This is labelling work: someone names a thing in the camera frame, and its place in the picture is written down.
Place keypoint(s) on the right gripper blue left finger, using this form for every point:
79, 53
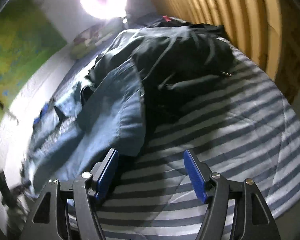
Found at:
49, 217

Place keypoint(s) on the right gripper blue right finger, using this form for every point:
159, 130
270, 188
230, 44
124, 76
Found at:
252, 217

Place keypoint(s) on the light blue denim jeans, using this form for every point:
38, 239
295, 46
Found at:
83, 125

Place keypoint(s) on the folded blue grey garment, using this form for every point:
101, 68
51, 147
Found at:
43, 111

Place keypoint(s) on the striped blue white quilt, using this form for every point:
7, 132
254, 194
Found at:
239, 124

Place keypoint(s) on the stacked green floral blankets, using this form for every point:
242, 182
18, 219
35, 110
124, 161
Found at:
92, 37

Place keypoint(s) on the black clothes pile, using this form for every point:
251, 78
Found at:
169, 57

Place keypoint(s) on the wooden slatted railing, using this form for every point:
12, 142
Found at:
267, 31

